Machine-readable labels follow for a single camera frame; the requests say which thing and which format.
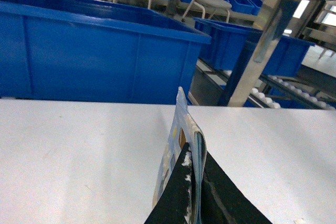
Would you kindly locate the blue crate behind table left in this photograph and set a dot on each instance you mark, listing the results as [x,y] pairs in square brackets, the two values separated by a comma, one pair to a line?
[97,51]

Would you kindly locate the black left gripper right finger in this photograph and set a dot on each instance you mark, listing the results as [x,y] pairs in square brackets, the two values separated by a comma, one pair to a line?
[222,201]

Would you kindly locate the blue crate behind table right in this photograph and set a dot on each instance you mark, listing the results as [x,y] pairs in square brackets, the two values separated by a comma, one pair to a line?
[228,41]

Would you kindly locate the blue crate behind table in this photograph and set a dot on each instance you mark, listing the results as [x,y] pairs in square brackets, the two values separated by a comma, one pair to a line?
[228,41]
[97,51]

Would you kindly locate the flower gift bag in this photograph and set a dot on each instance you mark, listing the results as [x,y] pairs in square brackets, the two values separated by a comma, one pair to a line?
[184,129]

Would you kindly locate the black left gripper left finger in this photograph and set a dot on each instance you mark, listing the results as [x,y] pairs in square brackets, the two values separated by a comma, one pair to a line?
[175,204]

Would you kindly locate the steel rack upright post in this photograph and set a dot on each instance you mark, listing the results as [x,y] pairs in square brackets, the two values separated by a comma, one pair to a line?
[256,53]

